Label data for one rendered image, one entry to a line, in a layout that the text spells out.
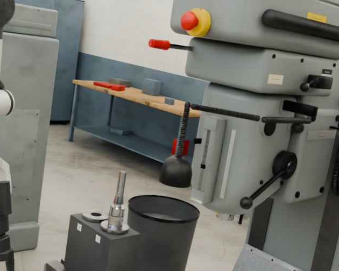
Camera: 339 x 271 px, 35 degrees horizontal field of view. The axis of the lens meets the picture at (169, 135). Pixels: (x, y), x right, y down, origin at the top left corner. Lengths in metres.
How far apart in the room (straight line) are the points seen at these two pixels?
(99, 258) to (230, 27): 0.87
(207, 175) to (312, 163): 0.32
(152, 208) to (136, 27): 4.61
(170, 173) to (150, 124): 6.45
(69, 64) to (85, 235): 7.09
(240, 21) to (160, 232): 2.33
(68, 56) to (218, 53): 7.48
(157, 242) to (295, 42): 2.28
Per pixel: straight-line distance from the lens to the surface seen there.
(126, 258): 1.71
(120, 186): 1.66
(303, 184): 1.47
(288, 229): 1.77
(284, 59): 1.25
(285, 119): 1.22
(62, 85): 8.72
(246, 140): 1.27
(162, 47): 1.24
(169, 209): 3.74
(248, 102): 1.26
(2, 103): 1.60
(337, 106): 1.54
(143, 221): 3.33
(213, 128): 1.26
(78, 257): 1.78
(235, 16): 1.14
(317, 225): 1.72
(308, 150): 1.44
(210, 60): 1.28
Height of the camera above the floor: 1.73
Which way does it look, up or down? 11 degrees down
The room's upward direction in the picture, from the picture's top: 9 degrees clockwise
